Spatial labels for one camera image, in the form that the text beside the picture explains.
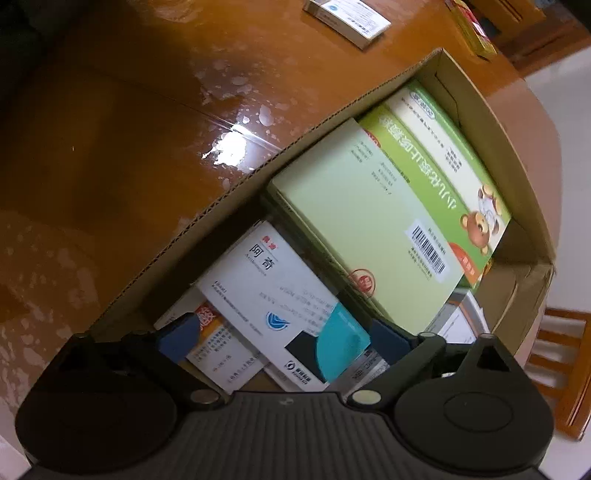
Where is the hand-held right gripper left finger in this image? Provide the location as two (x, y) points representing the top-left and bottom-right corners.
(60, 313), (229, 409)

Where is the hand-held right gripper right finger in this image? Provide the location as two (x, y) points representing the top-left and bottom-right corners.
(346, 318), (522, 409)

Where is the white box with red band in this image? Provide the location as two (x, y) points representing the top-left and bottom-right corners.
(154, 299), (266, 395)

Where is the white teal medicine box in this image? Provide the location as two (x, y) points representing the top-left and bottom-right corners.
(196, 220), (372, 394)

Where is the pale green medicine box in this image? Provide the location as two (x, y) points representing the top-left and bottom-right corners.
(266, 117), (468, 334)

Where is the green box with bear print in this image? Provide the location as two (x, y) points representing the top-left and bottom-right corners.
(358, 78), (513, 296)

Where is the brown cardboard box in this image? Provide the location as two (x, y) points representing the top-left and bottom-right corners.
(90, 47), (558, 403)

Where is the white small-print medicine box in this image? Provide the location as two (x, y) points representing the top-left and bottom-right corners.
(302, 0), (392, 50)

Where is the red and gold box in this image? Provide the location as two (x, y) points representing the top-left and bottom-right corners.
(444, 0), (498, 59)

